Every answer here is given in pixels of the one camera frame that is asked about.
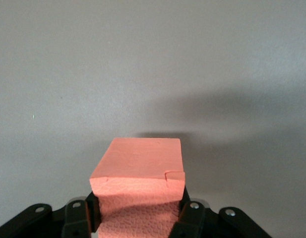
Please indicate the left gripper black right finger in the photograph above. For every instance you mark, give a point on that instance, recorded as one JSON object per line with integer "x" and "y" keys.
{"x": 192, "y": 218}

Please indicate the orange foam cube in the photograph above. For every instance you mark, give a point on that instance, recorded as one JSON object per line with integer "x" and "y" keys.
{"x": 142, "y": 161}

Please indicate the brown table cover sheet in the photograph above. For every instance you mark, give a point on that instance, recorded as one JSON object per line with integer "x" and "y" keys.
{"x": 152, "y": 74}

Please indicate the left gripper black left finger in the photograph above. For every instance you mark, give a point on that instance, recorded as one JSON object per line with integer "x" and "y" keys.
{"x": 78, "y": 218}

